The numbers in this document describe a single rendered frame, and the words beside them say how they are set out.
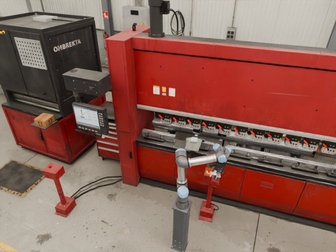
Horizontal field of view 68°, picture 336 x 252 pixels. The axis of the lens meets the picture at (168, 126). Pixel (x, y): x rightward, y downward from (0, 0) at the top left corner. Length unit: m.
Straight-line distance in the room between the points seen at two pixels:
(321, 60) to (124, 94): 2.18
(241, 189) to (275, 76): 1.63
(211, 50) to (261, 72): 0.59
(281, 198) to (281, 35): 4.30
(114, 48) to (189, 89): 1.01
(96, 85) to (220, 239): 2.48
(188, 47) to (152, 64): 0.52
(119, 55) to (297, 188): 2.76
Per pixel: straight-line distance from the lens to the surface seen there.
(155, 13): 3.06
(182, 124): 3.35
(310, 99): 3.09
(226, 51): 2.86
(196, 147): 3.30
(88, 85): 2.97
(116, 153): 4.41
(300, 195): 3.76
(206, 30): 7.22
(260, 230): 3.87
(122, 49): 3.01
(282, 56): 2.87
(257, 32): 6.98
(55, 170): 3.52
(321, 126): 3.26
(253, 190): 3.71
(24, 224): 4.17
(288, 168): 3.53
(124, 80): 3.14
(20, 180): 4.84
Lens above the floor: 3.00
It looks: 33 degrees down
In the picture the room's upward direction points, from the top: 1 degrees clockwise
